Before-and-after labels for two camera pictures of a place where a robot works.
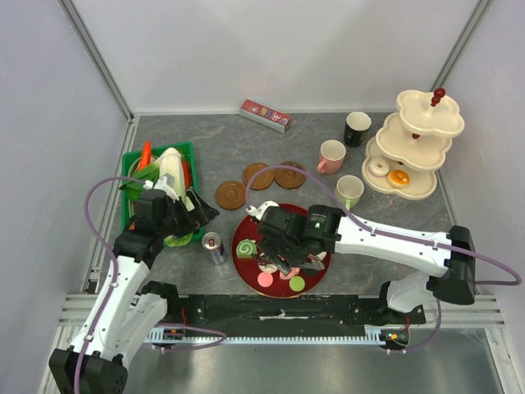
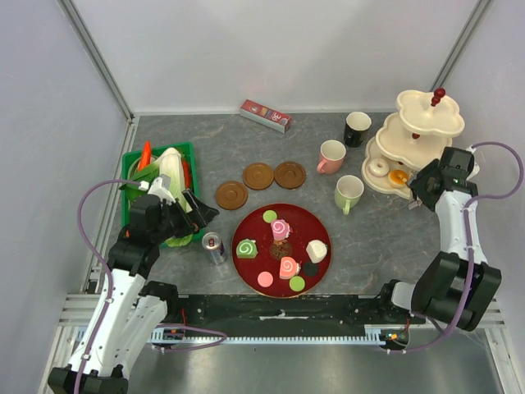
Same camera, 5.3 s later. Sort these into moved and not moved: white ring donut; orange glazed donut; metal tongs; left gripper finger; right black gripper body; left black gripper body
Moved: right black gripper body; metal tongs
Not moved: left black gripper body; white ring donut; orange glazed donut; left gripper finger
